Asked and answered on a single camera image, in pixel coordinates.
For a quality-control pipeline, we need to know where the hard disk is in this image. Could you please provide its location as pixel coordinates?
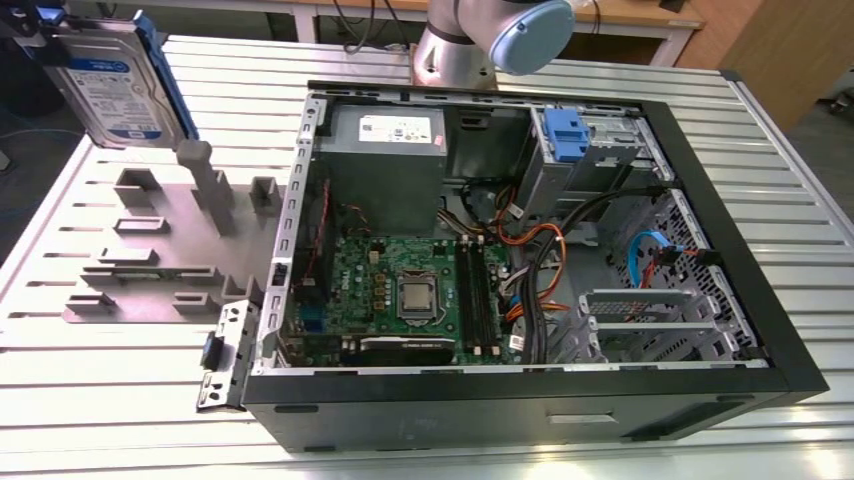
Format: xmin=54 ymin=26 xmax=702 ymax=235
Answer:
xmin=36 ymin=4 xmax=200 ymax=151

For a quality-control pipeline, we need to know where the orange power wire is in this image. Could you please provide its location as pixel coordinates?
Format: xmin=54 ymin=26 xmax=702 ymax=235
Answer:
xmin=652 ymin=244 xmax=726 ymax=269

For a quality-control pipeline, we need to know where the metal disk bay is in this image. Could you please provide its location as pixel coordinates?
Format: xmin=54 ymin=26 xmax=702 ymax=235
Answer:
xmin=576 ymin=287 xmax=766 ymax=369

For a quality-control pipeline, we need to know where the grey parts rack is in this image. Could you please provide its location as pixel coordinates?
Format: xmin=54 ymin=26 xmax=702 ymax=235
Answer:
xmin=60 ymin=140 xmax=289 ymax=326

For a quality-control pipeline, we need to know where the green RAM stick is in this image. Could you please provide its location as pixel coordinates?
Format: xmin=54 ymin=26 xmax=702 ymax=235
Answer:
xmin=111 ymin=269 xmax=187 ymax=282

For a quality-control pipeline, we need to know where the grey power supply unit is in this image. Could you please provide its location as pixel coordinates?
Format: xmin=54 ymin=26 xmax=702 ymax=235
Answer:
xmin=317 ymin=103 xmax=449 ymax=237

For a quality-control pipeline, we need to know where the green motherboard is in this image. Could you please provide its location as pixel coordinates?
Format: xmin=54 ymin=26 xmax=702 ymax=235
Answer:
xmin=285 ymin=233 xmax=528 ymax=366

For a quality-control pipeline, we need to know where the silver CPU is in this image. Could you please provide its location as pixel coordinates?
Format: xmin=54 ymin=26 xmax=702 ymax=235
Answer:
xmin=401 ymin=283 xmax=436 ymax=312

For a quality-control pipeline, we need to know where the black CPU socket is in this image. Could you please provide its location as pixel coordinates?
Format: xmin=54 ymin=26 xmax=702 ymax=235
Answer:
xmin=395 ymin=268 xmax=443 ymax=330

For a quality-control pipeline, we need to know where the blue plastic drive latch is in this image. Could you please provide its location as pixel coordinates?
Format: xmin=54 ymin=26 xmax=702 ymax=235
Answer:
xmin=543 ymin=107 xmax=592 ymax=164

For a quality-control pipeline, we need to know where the black graphics card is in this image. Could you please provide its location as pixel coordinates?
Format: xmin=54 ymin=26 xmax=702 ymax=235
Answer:
xmin=337 ymin=333 xmax=460 ymax=367

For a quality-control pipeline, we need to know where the black RAM slot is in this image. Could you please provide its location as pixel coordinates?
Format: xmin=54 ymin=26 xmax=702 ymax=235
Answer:
xmin=456 ymin=233 xmax=485 ymax=357
xmin=471 ymin=233 xmax=503 ymax=359

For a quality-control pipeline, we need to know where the metal optical drive cage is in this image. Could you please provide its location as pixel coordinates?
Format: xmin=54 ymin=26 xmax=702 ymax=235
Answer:
xmin=517 ymin=102 xmax=674 ymax=224

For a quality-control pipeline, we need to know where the black PC case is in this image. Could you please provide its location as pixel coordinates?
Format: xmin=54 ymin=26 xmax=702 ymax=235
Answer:
xmin=240 ymin=78 xmax=830 ymax=454

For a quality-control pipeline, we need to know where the wooden cabinet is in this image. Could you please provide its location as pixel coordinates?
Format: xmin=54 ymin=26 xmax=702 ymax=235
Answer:
xmin=676 ymin=0 xmax=854 ymax=132

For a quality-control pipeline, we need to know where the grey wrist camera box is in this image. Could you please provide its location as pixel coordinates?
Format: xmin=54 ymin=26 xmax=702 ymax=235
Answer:
xmin=10 ymin=24 xmax=48 ymax=50

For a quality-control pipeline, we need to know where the wooden desk white frame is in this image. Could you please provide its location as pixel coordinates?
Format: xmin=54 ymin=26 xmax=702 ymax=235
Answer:
xmin=265 ymin=0 xmax=708 ymax=66

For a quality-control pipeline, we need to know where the metal card retention bracket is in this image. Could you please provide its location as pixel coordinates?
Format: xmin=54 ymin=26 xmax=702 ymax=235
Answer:
xmin=195 ymin=298 xmax=260 ymax=414

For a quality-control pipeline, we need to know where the orange red wire bundle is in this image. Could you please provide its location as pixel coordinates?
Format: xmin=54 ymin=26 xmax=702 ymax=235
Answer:
xmin=496 ymin=223 xmax=570 ymax=324

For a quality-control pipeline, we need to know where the black cable bundle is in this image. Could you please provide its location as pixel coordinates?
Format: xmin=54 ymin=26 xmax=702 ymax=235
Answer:
xmin=519 ymin=184 xmax=668 ymax=365

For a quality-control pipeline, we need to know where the blue data wire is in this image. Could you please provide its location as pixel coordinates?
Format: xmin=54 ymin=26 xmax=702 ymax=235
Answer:
xmin=626 ymin=228 xmax=708 ymax=290

